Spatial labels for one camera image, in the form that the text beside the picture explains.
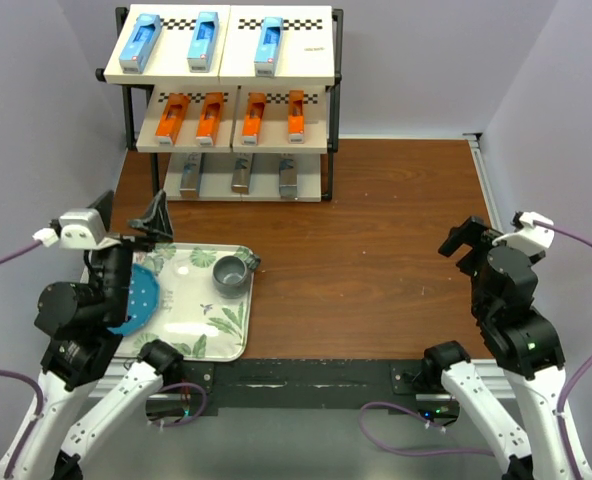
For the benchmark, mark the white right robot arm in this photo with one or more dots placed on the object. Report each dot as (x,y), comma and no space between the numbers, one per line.
(525,345)

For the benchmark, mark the grey ceramic mug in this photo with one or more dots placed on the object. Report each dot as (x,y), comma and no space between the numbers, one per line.
(232,274)

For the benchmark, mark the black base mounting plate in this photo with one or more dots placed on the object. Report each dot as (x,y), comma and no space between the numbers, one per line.
(315,384)

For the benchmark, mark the metallic blue toothpaste box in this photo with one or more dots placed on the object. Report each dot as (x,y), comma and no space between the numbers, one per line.
(288,177)

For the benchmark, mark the silver blue toothpaste box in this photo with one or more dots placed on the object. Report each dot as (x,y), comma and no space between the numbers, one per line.
(191,176)
(241,176)

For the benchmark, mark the orange toothpaste box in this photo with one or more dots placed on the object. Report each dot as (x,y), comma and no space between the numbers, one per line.
(253,118)
(171,119)
(210,118)
(296,121)

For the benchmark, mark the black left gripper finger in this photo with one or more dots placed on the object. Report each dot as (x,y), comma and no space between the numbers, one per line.
(155,224)
(101,212)

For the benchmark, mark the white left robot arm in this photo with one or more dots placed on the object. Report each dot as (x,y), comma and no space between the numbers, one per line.
(80,320)

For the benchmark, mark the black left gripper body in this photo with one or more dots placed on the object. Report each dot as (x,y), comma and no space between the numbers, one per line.
(113,271)

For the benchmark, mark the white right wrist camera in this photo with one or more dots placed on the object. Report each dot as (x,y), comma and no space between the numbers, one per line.
(533,234)

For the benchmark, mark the teal dotted plate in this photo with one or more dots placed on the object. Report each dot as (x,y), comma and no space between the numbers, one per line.
(143,301)

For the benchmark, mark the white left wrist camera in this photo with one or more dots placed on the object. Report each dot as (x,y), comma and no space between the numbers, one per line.
(76,229)

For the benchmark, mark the leaf-patterned white tray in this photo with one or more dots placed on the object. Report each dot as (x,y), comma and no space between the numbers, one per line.
(192,316)

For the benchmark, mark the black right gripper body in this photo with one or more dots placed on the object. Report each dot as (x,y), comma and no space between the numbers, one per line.
(480,305)

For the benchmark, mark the black frame three-tier shelf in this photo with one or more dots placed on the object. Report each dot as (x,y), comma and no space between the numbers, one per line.
(231,102)

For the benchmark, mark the light blue toothpaste box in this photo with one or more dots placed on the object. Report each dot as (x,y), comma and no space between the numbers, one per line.
(268,48)

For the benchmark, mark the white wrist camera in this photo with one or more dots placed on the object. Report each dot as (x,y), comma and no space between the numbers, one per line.
(76,229)
(533,234)

